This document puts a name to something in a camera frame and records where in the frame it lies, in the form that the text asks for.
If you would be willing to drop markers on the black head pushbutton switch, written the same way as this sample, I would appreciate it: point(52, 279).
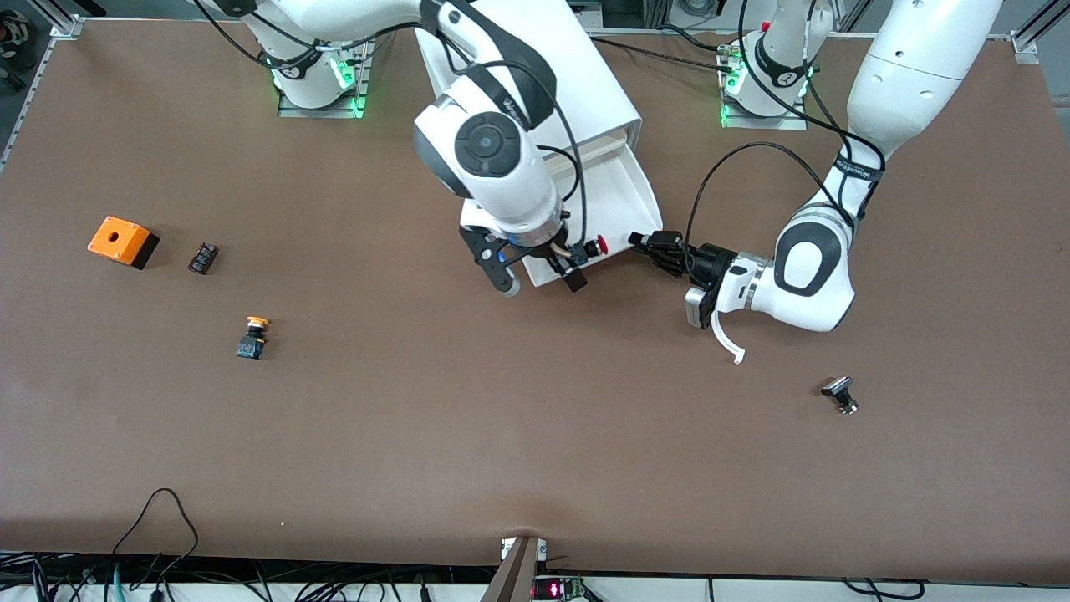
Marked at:
point(838, 390)

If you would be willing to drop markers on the white drawer cabinet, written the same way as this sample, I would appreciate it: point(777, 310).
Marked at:
point(602, 84)

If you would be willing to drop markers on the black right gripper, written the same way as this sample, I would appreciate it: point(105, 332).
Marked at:
point(558, 260)

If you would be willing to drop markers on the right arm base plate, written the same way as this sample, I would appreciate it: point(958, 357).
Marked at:
point(292, 111)

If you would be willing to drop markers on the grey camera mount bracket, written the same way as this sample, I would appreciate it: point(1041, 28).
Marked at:
point(518, 573)

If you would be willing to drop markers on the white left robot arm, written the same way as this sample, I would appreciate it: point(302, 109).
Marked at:
point(815, 267)

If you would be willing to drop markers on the yellow cap pushbutton switch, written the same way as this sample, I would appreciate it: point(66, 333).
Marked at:
point(252, 343)

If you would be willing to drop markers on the black terminal block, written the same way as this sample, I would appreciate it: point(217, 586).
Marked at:
point(203, 257)

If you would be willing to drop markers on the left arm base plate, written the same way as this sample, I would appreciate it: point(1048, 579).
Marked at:
point(790, 124)

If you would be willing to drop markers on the orange button enclosure box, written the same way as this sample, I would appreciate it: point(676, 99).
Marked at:
point(117, 238)

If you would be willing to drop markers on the red cap pushbutton switch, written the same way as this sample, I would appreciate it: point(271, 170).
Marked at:
point(598, 245)

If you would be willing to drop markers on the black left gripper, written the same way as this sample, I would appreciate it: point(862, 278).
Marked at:
point(712, 260)

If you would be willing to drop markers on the red LED display module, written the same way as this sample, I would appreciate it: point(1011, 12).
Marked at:
point(556, 590)

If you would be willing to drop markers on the aluminium frame corner bracket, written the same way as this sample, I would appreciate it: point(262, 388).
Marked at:
point(1024, 46)
point(67, 27)

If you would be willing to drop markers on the cream plastic drawer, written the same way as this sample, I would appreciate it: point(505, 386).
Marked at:
point(623, 201)
point(608, 140)

